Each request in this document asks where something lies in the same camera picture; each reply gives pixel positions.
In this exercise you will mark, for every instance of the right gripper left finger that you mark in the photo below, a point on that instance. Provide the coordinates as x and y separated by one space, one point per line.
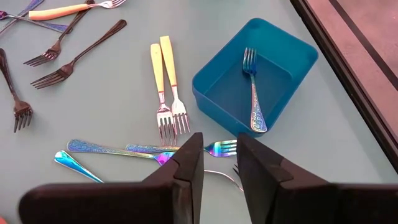
124 205

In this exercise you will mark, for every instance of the blue plastic bin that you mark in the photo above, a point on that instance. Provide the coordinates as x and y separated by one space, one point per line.
217 102

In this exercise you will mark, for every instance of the orange plastic bin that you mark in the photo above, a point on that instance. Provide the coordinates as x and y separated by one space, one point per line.
2 221

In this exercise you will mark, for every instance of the black metal fork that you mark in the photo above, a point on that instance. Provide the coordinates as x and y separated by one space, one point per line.
65 70
51 51
21 109
236 170

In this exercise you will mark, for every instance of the black table frame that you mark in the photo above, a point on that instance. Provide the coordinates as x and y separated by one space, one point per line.
345 74

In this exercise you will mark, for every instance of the silver metal spoon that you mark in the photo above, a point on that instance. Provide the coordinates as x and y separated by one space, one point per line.
71 163

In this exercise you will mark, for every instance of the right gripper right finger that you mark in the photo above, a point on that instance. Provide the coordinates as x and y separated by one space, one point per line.
295 202

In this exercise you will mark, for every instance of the green table mat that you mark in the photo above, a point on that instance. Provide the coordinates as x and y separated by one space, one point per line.
109 109

